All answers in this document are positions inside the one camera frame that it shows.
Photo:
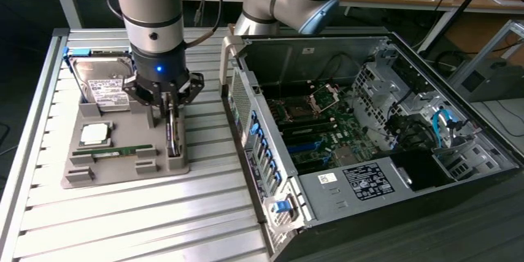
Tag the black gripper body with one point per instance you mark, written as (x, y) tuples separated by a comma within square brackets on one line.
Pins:
[(161, 65)]

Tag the green graphics card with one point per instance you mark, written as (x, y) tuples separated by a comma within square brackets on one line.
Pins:
[(173, 136)]

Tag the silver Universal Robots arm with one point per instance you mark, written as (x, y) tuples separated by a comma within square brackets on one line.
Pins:
[(151, 4)]

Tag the silver hard disk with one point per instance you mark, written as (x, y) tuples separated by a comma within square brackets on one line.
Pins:
[(100, 75)]

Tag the silver CPU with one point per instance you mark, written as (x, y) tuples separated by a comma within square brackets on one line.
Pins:
[(95, 134)]

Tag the blue disk carrier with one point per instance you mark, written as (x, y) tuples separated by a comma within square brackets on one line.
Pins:
[(79, 51)]

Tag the green RAM stick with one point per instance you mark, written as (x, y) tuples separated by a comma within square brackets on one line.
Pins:
[(119, 150)]

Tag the grey parts rack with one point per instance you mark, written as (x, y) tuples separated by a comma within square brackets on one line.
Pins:
[(123, 167)]

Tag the CPU socket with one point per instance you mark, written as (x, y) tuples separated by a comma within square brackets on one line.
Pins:
[(295, 109)]

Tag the metal socket cover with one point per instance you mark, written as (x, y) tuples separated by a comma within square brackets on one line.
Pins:
[(325, 96)]

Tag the blue expansion slot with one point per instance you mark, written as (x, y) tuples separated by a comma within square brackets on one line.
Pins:
[(304, 147)]

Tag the green Dell motherboard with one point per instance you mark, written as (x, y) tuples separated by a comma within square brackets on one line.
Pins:
[(348, 133)]

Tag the silver chipset heatsink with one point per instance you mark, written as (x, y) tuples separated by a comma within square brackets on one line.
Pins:
[(345, 155)]

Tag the blue release latch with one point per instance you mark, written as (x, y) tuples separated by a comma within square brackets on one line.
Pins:
[(280, 206)]

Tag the grey power supply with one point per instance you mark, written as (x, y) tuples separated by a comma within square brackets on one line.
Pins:
[(327, 194)]

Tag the black tripod pole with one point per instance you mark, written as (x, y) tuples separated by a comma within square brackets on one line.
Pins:
[(463, 10)]

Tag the open black PC case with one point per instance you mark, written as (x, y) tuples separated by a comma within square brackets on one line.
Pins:
[(471, 213)]

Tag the aluminium profile frame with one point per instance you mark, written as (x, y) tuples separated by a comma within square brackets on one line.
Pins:
[(491, 47)]

